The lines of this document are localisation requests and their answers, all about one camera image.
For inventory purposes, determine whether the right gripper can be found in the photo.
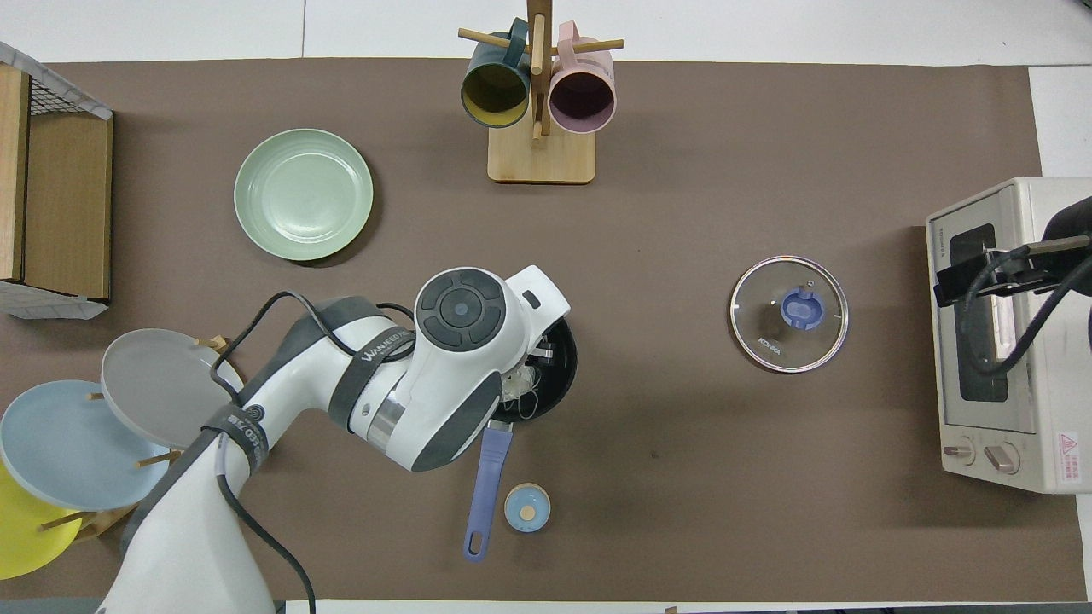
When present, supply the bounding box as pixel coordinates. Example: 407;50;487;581
1043;196;1092;295

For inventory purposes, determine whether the glass pot lid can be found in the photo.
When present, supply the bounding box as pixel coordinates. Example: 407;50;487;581
729;255;850;374

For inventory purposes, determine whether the white vermicelli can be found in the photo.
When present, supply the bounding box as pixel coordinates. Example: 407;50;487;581
503;368;542;420

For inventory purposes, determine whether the light green plate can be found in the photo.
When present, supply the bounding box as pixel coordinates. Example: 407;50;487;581
234;128;375;262

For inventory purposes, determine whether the grey plate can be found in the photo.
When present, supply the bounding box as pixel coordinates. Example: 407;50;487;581
101;328;244;449

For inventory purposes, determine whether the wooden plate rack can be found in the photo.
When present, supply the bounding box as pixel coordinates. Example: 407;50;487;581
38;335;233;542

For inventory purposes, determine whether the light blue plate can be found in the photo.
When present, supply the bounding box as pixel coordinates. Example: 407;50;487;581
0;379;171;513

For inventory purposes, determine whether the yellow plate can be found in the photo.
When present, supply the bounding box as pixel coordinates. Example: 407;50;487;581
0;460;84;581

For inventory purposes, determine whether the beige toaster oven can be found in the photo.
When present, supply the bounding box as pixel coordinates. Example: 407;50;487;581
926;177;1092;495

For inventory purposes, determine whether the pink mug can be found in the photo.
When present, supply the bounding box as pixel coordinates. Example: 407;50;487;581
548;21;617;135

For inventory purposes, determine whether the wooden mug rack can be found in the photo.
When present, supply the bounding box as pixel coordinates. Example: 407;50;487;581
458;0;624;185

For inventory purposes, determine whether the dark teal mug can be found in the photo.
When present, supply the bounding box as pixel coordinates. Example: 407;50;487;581
461;19;533;129

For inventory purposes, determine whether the small blue round jar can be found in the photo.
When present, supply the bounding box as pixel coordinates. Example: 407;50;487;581
503;483;552;535

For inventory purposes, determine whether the black cable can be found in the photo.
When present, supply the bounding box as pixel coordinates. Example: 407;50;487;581
962;246;1092;376
209;290;419;614

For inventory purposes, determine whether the black pot with blue handle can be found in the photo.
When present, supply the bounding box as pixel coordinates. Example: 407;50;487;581
462;314;579;564

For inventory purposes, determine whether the wooden box with wire mesh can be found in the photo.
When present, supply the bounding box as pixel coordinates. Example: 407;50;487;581
0;41;114;321

